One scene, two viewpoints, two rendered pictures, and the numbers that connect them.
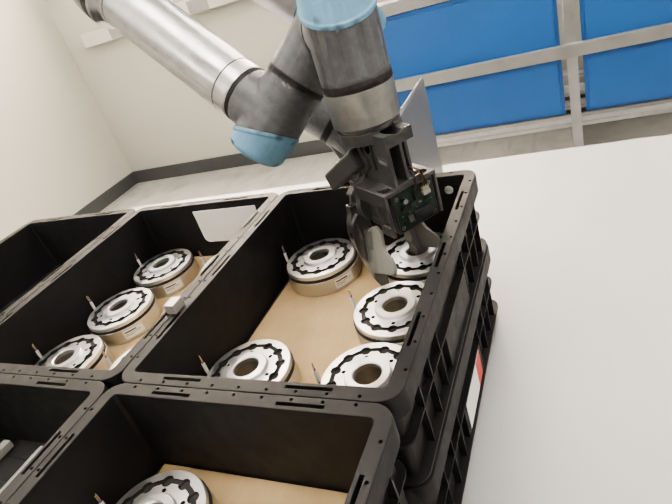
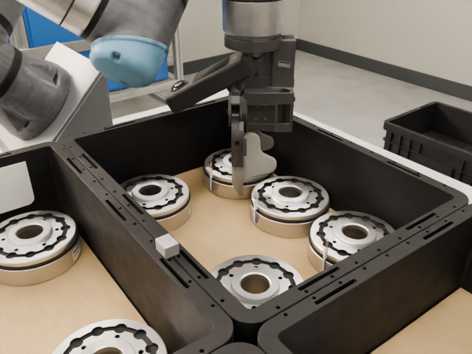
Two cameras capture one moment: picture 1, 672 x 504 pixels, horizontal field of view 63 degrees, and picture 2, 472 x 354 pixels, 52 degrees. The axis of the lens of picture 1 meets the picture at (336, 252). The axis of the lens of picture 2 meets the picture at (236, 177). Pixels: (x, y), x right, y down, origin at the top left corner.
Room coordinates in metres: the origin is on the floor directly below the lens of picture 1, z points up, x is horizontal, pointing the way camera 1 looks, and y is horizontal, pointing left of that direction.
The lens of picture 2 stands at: (0.36, 0.48, 1.19)
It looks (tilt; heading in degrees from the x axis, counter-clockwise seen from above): 30 degrees down; 293
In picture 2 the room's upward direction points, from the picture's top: straight up
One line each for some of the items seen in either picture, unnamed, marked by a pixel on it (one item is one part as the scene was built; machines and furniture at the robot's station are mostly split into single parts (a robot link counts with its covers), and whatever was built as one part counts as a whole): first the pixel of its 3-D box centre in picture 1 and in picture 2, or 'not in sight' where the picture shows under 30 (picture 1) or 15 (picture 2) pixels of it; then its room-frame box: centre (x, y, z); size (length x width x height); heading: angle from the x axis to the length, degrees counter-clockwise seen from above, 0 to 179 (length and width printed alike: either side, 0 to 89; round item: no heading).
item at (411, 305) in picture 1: (395, 305); (290, 193); (0.51, -0.04, 0.86); 0.05 x 0.05 x 0.01
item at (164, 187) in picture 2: (319, 255); (150, 191); (0.68, 0.02, 0.86); 0.05 x 0.05 x 0.01
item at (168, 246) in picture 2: (174, 305); (167, 246); (0.55, 0.19, 0.94); 0.02 x 0.01 x 0.01; 150
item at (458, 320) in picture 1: (335, 303); (243, 210); (0.55, 0.02, 0.87); 0.40 x 0.30 x 0.11; 150
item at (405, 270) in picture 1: (418, 253); (238, 164); (0.60, -0.10, 0.86); 0.10 x 0.10 x 0.01
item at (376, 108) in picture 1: (365, 104); (253, 16); (0.58, -0.08, 1.08); 0.08 x 0.08 x 0.05
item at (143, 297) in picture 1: (120, 308); not in sight; (0.73, 0.34, 0.86); 0.10 x 0.10 x 0.01
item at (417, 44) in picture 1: (470, 66); not in sight; (2.33, -0.81, 0.60); 0.72 x 0.03 x 0.56; 61
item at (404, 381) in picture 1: (323, 268); (244, 173); (0.55, 0.02, 0.92); 0.40 x 0.30 x 0.02; 150
